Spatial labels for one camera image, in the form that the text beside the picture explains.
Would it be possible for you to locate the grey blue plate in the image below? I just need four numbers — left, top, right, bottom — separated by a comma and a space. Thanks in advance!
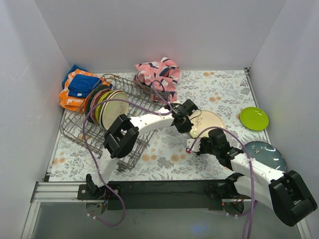
245, 141, 286, 172

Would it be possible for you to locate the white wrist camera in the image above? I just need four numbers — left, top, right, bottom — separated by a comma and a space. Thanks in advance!
164, 103, 187, 118
185, 139, 200, 154

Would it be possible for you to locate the black base bar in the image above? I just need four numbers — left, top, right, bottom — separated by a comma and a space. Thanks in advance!
72, 179, 256, 211

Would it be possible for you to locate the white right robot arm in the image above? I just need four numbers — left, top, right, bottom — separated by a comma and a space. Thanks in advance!
187, 126, 318, 227

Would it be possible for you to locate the dark teal plate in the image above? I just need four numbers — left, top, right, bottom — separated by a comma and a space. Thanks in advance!
84, 84, 113, 116

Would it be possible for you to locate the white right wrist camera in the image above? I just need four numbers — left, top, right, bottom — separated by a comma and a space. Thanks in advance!
185, 139, 200, 154

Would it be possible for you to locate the grey wire dish rack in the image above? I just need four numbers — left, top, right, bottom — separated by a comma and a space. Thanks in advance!
60, 74, 165, 171

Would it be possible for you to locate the pink patterned cloth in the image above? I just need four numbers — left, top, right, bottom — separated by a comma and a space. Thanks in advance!
133, 57, 181, 103

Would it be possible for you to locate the olive green dotted plate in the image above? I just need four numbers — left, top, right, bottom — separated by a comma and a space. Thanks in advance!
95, 90, 115, 124

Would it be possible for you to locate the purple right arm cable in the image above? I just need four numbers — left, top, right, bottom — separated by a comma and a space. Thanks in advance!
190, 126, 259, 239

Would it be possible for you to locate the pink dotted plate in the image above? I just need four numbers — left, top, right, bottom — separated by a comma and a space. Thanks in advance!
90, 89, 112, 124

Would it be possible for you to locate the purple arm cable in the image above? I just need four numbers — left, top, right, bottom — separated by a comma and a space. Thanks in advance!
82, 79, 175, 227
190, 126, 259, 239

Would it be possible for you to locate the floral tablecloth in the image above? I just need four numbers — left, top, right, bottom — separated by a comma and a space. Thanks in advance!
48, 70, 268, 182

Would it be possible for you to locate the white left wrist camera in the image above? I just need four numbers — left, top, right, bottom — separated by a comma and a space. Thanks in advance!
164, 103, 187, 118

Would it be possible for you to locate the lime green plate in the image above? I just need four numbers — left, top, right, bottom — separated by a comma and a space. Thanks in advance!
240, 107, 269, 131

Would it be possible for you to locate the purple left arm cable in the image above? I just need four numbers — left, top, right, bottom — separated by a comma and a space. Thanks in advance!
82, 79, 175, 227

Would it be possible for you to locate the aluminium rail frame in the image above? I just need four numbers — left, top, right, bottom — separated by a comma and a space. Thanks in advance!
21, 181, 312, 239

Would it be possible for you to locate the orange and blue cloth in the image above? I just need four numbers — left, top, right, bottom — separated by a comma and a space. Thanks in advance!
59, 64, 112, 111

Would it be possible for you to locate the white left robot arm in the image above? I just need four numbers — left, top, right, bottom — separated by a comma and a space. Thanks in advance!
86, 99, 198, 199

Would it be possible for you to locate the cream and green plate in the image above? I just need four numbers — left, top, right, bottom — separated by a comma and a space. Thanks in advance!
190, 110, 225, 138

